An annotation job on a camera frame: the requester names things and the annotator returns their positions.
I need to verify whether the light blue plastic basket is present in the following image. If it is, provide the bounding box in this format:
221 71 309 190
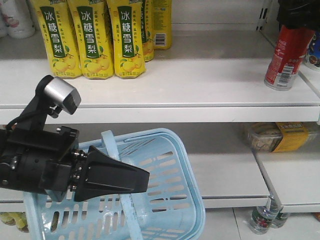
23 128 206 240

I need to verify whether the blue snack cup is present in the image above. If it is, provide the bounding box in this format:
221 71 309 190
304 31 320 72

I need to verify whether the clear cookie box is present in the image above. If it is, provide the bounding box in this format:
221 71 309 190
244 122 320 153

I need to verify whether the white peach drink bottle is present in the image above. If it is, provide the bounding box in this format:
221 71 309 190
0 0 35 39

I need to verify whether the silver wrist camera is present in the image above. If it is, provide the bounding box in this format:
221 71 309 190
35 75 82 115

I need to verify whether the white metal shelf unit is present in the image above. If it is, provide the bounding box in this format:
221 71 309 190
0 0 320 240

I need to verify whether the red coke aluminium bottle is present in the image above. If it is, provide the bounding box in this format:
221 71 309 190
264 25 315 91

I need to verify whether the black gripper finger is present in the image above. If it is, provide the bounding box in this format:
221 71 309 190
74 145 150 202

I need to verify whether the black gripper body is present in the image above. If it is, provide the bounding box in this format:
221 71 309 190
0 126 80 202

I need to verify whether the yellow pear drink carton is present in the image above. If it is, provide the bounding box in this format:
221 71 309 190
31 0 82 79

